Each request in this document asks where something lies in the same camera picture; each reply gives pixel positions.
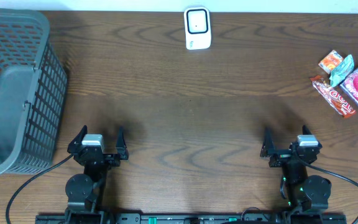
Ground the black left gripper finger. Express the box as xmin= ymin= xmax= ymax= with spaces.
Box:
xmin=116 ymin=127 xmax=127 ymax=154
xmin=68 ymin=125 xmax=88 ymax=150

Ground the red white snack bar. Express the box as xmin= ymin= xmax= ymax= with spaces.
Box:
xmin=310 ymin=75 xmax=356 ymax=118

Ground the teal snack wrapper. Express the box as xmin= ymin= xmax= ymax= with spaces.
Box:
xmin=329 ymin=55 xmax=354 ymax=87

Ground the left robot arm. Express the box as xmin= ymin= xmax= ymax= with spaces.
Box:
xmin=63 ymin=126 xmax=129 ymax=224

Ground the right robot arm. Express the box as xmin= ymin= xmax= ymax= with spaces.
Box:
xmin=260 ymin=126 xmax=331 ymax=223

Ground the white barcode scanner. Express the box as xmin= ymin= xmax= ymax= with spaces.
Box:
xmin=183 ymin=7 xmax=212 ymax=50

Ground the grey plastic mesh basket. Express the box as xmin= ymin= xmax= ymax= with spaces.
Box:
xmin=0 ymin=9 xmax=68 ymax=175

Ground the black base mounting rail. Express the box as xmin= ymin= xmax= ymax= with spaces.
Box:
xmin=35 ymin=213 xmax=347 ymax=224

